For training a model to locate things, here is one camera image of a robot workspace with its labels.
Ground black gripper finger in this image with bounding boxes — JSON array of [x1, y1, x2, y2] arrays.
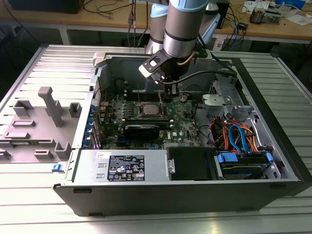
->
[[164, 84, 180, 103]]

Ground silver CPU chip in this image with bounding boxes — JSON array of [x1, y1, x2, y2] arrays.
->
[[143, 103, 161, 116]]

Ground black RAM slot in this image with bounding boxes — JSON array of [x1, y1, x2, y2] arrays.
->
[[122, 122, 172, 127], [124, 92, 165, 96], [124, 95, 165, 99], [123, 119, 171, 124], [124, 89, 165, 94], [124, 97, 165, 102], [123, 117, 170, 121]]

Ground silver CPU socket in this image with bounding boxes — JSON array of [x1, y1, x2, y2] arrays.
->
[[137, 100, 169, 118]]

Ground black expansion slot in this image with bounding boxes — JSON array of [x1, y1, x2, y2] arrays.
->
[[116, 140, 163, 150]]

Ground green motherboard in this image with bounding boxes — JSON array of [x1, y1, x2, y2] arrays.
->
[[97, 90, 204, 150]]

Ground black graphics card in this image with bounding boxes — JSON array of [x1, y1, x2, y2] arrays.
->
[[123, 123, 161, 141]]

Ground silver drive cage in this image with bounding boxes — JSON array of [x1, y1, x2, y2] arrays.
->
[[201, 67, 259, 127]]

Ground black plastic shroud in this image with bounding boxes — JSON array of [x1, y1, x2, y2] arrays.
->
[[166, 147, 218, 181]]

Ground hard disk in blue carrier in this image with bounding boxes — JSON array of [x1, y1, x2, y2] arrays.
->
[[214, 151, 275, 180]]

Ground metal heat sink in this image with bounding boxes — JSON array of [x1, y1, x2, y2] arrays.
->
[[250, 6, 266, 24]]

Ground white printed cards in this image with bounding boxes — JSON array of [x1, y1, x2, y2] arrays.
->
[[243, 0, 270, 13]]

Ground black open PC case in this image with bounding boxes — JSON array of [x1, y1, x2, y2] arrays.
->
[[53, 51, 312, 217]]

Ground silver power supply unit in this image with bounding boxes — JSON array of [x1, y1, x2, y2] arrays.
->
[[72, 148, 169, 184]]

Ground grey electronic device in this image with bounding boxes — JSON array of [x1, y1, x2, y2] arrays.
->
[[264, 8, 284, 25]]

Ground wooden desk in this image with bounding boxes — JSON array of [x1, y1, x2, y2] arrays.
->
[[0, 0, 312, 45]]

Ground grey parts rack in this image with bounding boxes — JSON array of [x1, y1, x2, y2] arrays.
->
[[0, 86, 82, 164]]

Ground white paper sheet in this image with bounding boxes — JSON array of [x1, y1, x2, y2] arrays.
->
[[284, 14, 312, 27]]

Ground black monitor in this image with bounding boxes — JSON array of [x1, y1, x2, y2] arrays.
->
[[8, 0, 85, 14]]

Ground green RAM stick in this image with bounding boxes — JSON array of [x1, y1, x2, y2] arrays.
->
[[11, 139, 52, 146]]

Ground copper coloured cable loop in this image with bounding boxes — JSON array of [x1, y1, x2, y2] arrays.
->
[[176, 51, 196, 67]]

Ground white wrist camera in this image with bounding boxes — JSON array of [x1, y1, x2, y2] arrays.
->
[[138, 50, 169, 85]]

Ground black looped wire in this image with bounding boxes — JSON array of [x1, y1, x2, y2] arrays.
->
[[182, 83, 203, 96]]

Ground black bracket wrist camera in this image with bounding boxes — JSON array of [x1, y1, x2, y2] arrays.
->
[[194, 48, 212, 66]]

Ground black power wire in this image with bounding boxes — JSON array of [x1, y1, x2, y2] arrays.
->
[[193, 98, 216, 150]]

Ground black camera cable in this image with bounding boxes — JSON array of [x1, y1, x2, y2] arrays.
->
[[163, 69, 239, 85]]

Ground dark hanging cable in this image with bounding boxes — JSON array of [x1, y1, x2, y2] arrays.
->
[[127, 0, 134, 47], [133, 0, 150, 47]]

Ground orange red wire bundle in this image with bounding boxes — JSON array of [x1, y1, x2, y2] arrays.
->
[[210, 117, 231, 149]]

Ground blue network cable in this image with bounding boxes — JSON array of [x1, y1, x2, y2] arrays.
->
[[229, 18, 242, 48]]

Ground blue flat data wire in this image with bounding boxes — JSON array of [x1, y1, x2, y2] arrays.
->
[[228, 124, 253, 154]]

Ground orange data wire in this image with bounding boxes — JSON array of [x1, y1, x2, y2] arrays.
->
[[245, 124, 261, 154]]

